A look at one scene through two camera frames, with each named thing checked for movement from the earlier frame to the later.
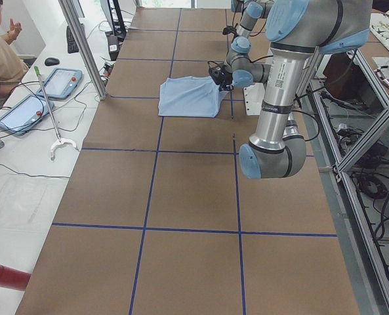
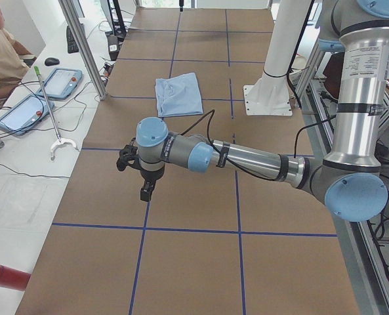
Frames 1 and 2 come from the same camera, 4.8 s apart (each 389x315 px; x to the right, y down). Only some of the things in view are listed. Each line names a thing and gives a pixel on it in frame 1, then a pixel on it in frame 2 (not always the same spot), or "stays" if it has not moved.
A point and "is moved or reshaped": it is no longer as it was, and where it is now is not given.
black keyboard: [73, 46] stays
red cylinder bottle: [2, 275] stays
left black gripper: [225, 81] → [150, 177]
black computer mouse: [52, 61] stays
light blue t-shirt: [191, 96] is moved or reshaped
